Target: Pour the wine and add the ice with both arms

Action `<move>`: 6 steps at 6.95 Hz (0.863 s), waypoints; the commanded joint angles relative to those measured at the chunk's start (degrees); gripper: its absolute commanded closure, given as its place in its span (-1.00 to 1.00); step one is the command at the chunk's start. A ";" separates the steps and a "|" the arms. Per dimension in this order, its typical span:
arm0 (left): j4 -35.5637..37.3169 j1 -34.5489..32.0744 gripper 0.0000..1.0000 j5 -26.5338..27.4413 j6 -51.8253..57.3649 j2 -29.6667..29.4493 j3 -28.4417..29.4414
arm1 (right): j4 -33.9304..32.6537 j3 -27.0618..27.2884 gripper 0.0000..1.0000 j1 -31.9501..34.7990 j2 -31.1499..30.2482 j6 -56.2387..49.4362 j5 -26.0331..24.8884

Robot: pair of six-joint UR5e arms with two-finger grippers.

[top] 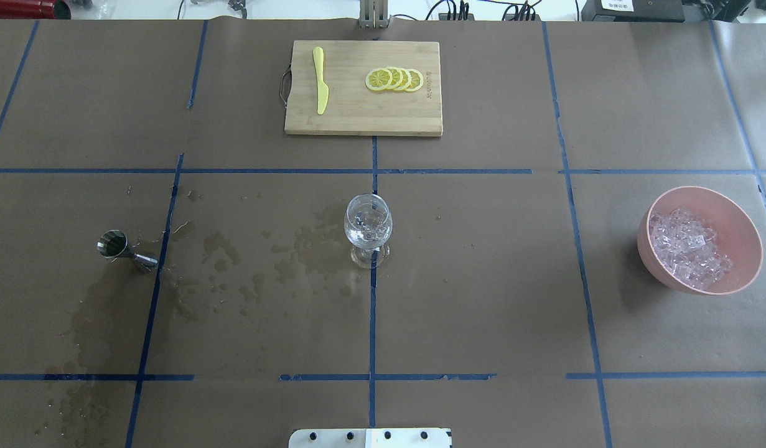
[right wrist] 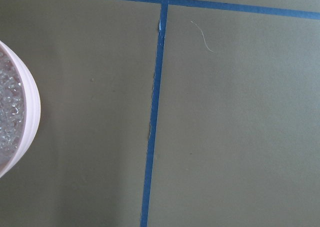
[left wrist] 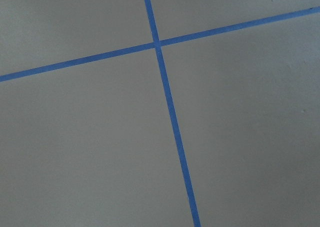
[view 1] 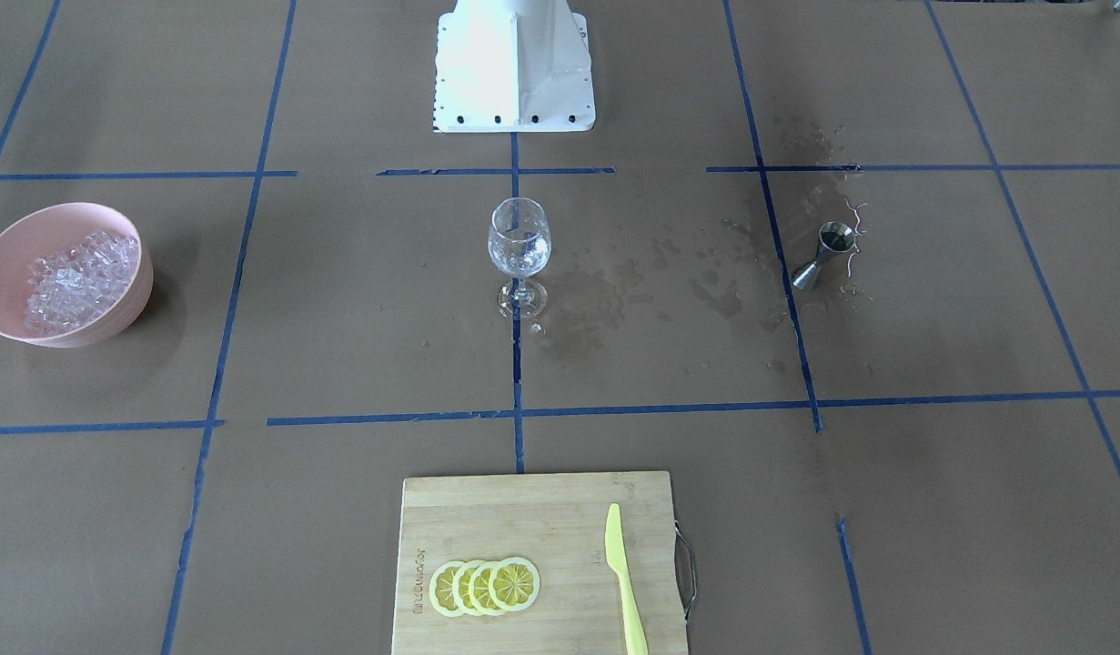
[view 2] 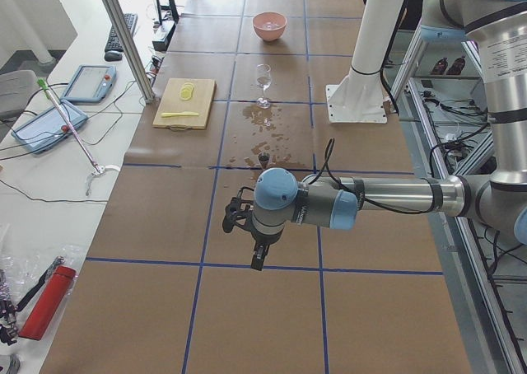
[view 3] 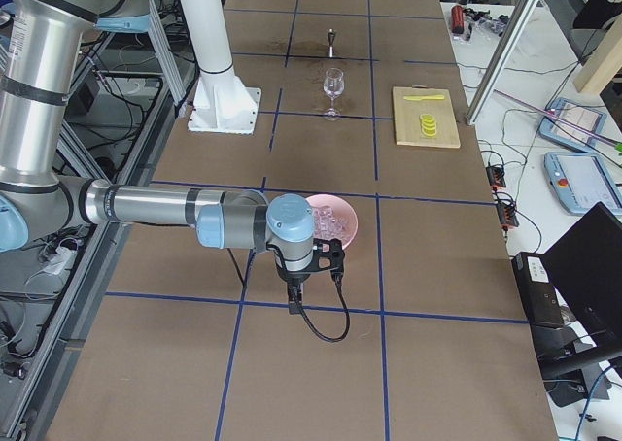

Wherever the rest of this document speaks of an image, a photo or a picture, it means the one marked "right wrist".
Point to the pink ribbed bowl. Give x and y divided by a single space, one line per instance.
32 109

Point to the clear ice cubes pile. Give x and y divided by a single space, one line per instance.
12 106

